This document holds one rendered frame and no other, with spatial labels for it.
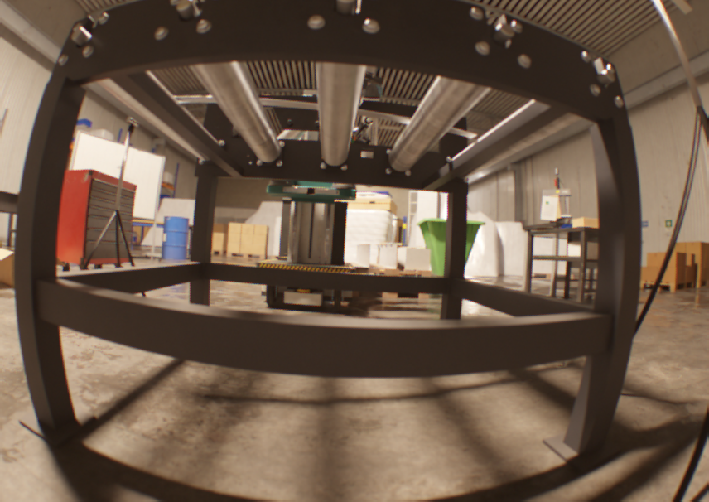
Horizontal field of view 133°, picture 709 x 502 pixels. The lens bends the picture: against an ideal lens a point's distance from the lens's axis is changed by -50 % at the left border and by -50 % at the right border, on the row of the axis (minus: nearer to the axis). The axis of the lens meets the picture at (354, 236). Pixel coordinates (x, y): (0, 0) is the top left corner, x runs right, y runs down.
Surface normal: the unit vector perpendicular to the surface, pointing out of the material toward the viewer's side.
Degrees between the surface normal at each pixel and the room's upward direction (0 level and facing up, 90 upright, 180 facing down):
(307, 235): 90
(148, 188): 90
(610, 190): 90
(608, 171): 90
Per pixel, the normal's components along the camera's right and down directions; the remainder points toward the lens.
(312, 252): 0.04, -0.04
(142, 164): 0.94, 0.04
